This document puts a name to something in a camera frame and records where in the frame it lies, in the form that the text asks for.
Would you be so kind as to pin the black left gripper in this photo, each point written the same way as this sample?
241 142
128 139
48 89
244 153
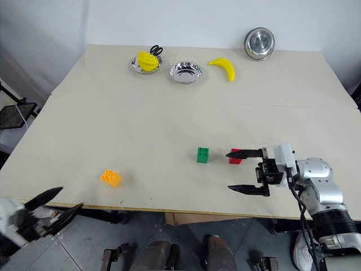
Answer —
31 224

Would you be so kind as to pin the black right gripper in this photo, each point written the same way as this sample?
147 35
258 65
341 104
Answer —
270 172

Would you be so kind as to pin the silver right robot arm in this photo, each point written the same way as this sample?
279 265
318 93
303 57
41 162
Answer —
324 180

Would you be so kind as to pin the red toy building block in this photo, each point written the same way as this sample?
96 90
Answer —
234 161

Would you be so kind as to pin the green toy building block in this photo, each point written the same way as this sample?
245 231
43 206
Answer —
203 157

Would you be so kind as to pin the orange toy building block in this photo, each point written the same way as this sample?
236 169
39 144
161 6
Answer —
111 178

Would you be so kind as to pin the brown cardboard box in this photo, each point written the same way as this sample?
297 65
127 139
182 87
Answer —
191 218

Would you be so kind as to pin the dark rounded shape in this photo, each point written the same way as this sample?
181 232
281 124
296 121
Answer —
218 254
155 255

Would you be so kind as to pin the white sneaker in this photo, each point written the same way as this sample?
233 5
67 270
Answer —
301 251

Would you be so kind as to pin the black metal stand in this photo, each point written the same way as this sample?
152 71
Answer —
12 115

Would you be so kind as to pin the yellow toy banana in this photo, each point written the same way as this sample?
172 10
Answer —
227 69

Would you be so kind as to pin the scalloped steel bowl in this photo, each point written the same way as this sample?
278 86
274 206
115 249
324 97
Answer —
186 73

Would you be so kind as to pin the round steel bowl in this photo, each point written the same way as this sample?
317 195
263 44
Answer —
259 43

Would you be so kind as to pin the yellow toy corn cob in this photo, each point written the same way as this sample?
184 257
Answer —
148 60

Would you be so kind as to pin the small steel dish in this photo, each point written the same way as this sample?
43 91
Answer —
135 65

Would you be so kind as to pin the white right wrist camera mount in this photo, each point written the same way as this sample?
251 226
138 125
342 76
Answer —
283 158

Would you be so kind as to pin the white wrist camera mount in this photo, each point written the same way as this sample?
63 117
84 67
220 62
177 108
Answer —
7 218
283 158

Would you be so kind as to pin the black table frame bar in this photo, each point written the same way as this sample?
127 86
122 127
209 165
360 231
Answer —
96 214

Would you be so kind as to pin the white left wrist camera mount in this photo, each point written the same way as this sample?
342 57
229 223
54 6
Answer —
7 218

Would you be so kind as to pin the rusty metal bracket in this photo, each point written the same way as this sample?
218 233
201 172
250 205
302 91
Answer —
265 264
112 258

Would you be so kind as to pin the black object at wall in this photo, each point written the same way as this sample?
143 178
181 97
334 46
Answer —
357 98

